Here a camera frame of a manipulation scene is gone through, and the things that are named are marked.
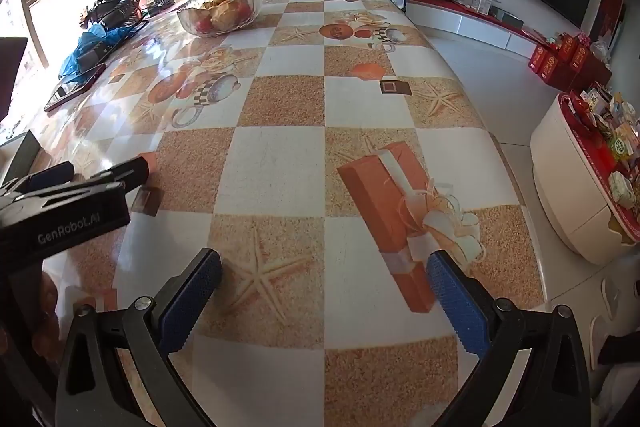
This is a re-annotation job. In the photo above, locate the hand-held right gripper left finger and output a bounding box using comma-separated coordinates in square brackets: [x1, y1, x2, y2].
[54, 247, 223, 427]

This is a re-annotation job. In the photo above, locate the grey cardboard tray box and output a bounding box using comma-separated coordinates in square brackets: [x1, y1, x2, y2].
[0, 129, 42, 188]

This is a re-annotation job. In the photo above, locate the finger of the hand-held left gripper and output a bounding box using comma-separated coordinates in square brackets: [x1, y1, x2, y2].
[75, 156, 151, 192]
[5, 161, 77, 196]

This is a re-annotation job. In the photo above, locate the pile of snack packets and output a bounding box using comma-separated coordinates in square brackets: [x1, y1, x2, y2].
[560, 84, 640, 243]

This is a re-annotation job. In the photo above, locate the blue plastic bag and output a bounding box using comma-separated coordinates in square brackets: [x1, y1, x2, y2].
[59, 24, 138, 80]

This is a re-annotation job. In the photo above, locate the clear glass bowl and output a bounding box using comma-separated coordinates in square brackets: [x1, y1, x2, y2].
[176, 0, 263, 38]

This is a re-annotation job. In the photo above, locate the person's left hand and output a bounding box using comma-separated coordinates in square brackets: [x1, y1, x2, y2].
[31, 271, 65, 355]

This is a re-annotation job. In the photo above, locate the small grey-green carton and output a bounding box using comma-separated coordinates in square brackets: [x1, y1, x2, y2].
[492, 7, 523, 28]

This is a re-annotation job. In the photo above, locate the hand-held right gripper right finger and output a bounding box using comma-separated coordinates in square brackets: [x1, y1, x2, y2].
[426, 249, 592, 427]

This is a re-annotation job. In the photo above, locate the white low cabinet red top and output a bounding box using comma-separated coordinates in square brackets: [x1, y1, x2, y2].
[405, 0, 551, 55]

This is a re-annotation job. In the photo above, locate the black power bank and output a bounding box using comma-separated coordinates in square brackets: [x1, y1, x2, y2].
[75, 42, 113, 70]

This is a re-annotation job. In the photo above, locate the tablet in red case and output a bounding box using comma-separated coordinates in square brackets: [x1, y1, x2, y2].
[44, 63, 107, 112]

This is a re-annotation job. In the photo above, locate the white round side table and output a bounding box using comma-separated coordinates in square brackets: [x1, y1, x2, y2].
[530, 92, 640, 265]

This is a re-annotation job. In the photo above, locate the white slipper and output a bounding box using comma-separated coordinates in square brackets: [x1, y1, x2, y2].
[587, 314, 613, 370]
[597, 277, 621, 320]

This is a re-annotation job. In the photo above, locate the red wall hanging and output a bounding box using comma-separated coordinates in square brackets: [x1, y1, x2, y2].
[590, 0, 628, 52]

